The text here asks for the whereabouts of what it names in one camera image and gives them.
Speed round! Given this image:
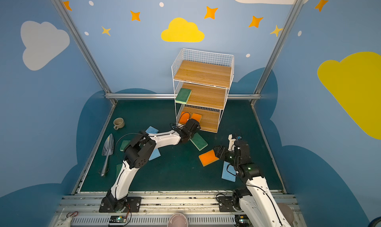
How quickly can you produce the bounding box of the green sponge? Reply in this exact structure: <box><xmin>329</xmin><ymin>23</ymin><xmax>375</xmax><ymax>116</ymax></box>
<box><xmin>120</xmin><ymin>140</ymin><xmax>130</xmax><ymax>152</ymax></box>
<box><xmin>190</xmin><ymin>133</ymin><xmax>208</xmax><ymax>151</ymax></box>
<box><xmin>116</xmin><ymin>164</ymin><xmax>123</xmax><ymax>178</ymax></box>

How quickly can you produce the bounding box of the orange sponge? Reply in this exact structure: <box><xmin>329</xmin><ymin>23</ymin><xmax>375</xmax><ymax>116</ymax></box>
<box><xmin>178</xmin><ymin>112</ymin><xmax>190</xmax><ymax>125</ymax></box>
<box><xmin>191</xmin><ymin>113</ymin><xmax>202</xmax><ymax>123</ymax></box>
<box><xmin>199</xmin><ymin>150</ymin><xmax>219</xmax><ymax>167</ymax></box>

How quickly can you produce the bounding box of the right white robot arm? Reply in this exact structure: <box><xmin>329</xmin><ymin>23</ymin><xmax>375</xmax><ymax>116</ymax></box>
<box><xmin>213</xmin><ymin>134</ymin><xmax>292</xmax><ymax>227</ymax></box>

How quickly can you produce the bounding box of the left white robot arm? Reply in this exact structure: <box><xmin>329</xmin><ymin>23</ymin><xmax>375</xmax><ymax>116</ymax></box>
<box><xmin>105</xmin><ymin>119</ymin><xmax>200</xmax><ymax>204</ymax></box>

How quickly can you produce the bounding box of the blue sponge right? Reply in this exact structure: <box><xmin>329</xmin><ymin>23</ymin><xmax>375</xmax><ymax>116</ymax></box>
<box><xmin>221</xmin><ymin>161</ymin><xmax>236</xmax><ymax>182</ymax></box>

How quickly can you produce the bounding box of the blue sponge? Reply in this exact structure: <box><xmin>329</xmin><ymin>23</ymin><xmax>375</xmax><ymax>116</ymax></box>
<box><xmin>221</xmin><ymin>161</ymin><xmax>236</xmax><ymax>182</ymax></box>
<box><xmin>149</xmin><ymin>149</ymin><xmax>161</xmax><ymax>161</ymax></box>
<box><xmin>145</xmin><ymin>126</ymin><xmax>159</xmax><ymax>134</ymax></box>

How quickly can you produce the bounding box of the right green circuit board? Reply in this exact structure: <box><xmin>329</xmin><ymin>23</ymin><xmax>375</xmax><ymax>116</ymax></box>
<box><xmin>234</xmin><ymin>215</ymin><xmax>251</xmax><ymax>227</ymax></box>

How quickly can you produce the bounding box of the green circuit board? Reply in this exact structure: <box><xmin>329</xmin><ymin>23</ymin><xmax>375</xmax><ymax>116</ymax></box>
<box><xmin>109</xmin><ymin>216</ymin><xmax>127</xmax><ymax>225</ymax></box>
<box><xmin>234</xmin><ymin>215</ymin><xmax>251</xmax><ymax>227</ymax></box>

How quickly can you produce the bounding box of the beige ceramic mug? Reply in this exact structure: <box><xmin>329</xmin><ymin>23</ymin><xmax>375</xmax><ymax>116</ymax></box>
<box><xmin>113</xmin><ymin>118</ymin><xmax>125</xmax><ymax>130</ymax></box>

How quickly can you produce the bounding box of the grey metal garden trowel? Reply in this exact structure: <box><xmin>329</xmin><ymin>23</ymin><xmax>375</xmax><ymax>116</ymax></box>
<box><xmin>100</xmin><ymin>134</ymin><xmax>115</xmax><ymax>177</ymax></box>

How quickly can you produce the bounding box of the pink round object front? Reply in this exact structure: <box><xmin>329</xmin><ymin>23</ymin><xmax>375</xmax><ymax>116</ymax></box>
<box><xmin>167</xmin><ymin>213</ymin><xmax>189</xmax><ymax>227</ymax></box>

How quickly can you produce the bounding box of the left green circuit board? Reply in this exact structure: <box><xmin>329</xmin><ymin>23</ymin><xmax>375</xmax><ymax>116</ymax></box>
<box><xmin>109</xmin><ymin>216</ymin><xmax>127</xmax><ymax>225</ymax></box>

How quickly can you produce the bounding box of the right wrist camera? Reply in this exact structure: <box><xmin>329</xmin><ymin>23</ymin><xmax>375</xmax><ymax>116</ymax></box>
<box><xmin>228</xmin><ymin>134</ymin><xmax>242</xmax><ymax>151</ymax></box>

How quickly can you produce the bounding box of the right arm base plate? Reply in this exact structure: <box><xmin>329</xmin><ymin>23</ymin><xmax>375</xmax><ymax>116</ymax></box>
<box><xmin>215</xmin><ymin>194</ymin><xmax>242</xmax><ymax>212</ymax></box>

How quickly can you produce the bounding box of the white wire wooden shelf rack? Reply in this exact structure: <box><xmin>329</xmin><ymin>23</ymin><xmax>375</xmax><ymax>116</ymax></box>
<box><xmin>171</xmin><ymin>48</ymin><xmax>235</xmax><ymax>133</ymax></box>

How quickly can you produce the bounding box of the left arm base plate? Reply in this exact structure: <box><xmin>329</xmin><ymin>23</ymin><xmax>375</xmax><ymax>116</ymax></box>
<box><xmin>99</xmin><ymin>196</ymin><xmax>142</xmax><ymax>213</ymax></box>

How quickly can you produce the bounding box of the aluminium front rail frame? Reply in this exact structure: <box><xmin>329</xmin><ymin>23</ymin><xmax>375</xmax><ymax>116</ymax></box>
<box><xmin>50</xmin><ymin>190</ymin><xmax>306</xmax><ymax>227</ymax></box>

